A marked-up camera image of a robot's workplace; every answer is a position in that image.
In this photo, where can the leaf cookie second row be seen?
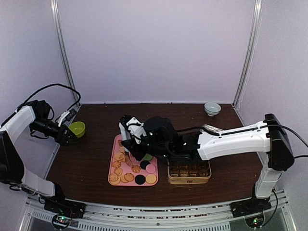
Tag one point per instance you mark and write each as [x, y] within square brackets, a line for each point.
[128, 161]

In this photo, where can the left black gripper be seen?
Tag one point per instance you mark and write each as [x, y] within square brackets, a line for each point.
[61, 139]

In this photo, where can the beige round biscuit corner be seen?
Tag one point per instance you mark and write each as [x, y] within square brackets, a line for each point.
[151, 179]

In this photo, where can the left aluminium frame post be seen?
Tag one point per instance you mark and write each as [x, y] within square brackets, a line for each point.
[59, 33]

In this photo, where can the black sandwich cookie upper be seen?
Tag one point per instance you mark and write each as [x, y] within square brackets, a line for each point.
[144, 164]

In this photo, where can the right aluminium frame post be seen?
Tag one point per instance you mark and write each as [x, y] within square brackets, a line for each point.
[252, 42]

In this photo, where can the pink sandwich cookie lower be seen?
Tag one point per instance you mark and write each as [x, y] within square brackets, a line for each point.
[150, 168]

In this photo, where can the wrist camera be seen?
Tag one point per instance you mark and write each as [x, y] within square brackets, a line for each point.
[66, 116]
[131, 128]

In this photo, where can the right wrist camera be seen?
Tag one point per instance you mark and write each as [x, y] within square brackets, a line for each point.
[131, 128]

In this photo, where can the black sandwich cookie lower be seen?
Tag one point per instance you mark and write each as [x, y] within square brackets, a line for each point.
[140, 179]

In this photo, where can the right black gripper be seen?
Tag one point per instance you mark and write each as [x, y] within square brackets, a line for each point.
[131, 146]

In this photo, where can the green sandwich cookie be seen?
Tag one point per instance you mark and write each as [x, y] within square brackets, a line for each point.
[147, 157]

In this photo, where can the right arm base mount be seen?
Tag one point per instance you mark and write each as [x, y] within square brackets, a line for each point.
[252, 210]

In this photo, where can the silver tin lid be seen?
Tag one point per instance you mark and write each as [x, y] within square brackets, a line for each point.
[212, 128]

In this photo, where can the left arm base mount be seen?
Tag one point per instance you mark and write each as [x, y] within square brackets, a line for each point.
[64, 213]

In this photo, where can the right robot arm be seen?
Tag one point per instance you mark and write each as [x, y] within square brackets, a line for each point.
[158, 138]

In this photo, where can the metal serving tongs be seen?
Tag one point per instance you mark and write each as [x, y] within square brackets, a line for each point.
[127, 142]

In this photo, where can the aluminium frame post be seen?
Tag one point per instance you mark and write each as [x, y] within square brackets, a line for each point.
[252, 42]
[59, 33]

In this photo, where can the green plastic bowl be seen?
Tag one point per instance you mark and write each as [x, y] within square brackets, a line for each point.
[78, 128]

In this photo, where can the gold cookie tin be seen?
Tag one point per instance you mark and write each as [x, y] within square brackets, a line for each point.
[184, 174]

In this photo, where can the pale ceramic bowl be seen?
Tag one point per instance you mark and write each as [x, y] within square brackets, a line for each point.
[212, 108]

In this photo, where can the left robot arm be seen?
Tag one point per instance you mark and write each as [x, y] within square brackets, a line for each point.
[31, 116]

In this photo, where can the pink plastic tray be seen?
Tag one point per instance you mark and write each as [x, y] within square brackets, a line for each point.
[120, 174]

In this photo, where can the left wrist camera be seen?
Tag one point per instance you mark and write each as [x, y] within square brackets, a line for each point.
[66, 116]

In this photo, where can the black sandwich cookie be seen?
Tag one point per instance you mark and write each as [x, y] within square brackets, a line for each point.
[140, 179]
[144, 164]

